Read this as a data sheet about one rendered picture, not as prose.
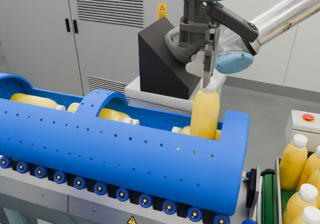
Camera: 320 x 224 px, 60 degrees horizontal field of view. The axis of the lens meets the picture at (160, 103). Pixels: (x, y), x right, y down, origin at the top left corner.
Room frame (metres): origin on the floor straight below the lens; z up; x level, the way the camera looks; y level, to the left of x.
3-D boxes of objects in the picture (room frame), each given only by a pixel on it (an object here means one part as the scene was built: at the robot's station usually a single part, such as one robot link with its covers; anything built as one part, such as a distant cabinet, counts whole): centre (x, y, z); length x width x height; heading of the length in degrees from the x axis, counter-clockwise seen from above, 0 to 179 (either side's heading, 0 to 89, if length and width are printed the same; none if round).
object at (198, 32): (0.62, -0.09, 1.48); 0.09 x 0.08 x 0.12; 72
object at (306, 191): (0.48, -0.37, 1.09); 0.04 x 0.04 x 0.02
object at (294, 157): (0.69, -0.44, 0.99); 0.07 x 0.07 x 0.19
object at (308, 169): (0.63, -0.49, 0.99); 0.07 x 0.07 x 0.19
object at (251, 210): (0.57, -0.27, 0.99); 0.10 x 0.02 x 0.12; 162
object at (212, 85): (0.61, -0.12, 1.33); 0.04 x 0.04 x 0.02
